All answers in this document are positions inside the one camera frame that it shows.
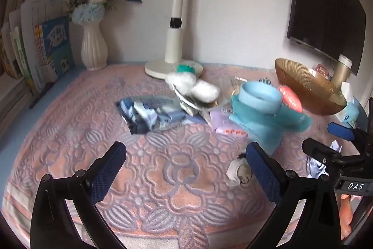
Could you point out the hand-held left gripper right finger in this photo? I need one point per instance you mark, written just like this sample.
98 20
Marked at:
262 170

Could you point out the white desk lamp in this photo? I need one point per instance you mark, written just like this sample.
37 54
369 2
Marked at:
174 42

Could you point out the stack of flat books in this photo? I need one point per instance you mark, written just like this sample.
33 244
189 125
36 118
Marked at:
11 97

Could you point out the gold thermos bottle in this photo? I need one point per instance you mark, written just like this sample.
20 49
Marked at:
339 74

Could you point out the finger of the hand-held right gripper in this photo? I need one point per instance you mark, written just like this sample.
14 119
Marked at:
317 149
339 131

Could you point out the green spine book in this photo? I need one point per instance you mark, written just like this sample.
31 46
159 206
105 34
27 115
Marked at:
20 56

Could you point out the white ribbed vase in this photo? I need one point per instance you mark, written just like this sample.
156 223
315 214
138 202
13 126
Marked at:
93 47

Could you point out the amber glass bowl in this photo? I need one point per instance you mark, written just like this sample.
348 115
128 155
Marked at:
309 88

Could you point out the pink patterned towel blanket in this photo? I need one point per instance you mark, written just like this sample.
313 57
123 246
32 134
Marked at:
145 149

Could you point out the light blue round band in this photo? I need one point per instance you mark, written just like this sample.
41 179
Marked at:
247 97

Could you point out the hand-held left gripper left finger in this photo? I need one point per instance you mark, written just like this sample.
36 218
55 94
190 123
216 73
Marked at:
109 167

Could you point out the pink red packet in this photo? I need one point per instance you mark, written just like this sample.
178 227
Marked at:
290 98

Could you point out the blue face mask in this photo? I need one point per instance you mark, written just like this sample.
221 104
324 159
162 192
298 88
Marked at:
262 129

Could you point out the row of upright books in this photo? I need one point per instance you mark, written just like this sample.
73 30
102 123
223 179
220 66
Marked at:
7 53

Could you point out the plaid hair bow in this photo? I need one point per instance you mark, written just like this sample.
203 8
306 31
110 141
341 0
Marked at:
189 109

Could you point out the black wall television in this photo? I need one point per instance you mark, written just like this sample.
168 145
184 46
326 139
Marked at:
326 4

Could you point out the lavender soft item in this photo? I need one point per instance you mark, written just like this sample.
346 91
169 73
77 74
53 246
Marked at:
316 168

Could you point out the pink plastic item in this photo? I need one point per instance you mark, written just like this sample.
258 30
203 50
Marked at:
322 71

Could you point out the striped scrunchie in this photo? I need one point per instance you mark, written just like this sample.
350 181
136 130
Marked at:
264 80

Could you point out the grey plush toy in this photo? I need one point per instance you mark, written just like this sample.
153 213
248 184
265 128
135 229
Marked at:
201 91

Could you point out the person's right hand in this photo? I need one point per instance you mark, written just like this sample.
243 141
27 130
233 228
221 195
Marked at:
346 214

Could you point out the dark upright post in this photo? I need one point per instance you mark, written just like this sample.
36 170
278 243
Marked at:
370 114

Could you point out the white blue tissue box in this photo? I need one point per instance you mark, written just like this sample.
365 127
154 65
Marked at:
349 113

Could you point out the blue white soft packet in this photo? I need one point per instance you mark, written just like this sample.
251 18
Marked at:
151 114

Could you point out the purple packet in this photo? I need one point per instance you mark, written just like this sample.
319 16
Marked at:
223 120

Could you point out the small white soft item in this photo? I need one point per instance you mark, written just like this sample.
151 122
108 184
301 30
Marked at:
234 171

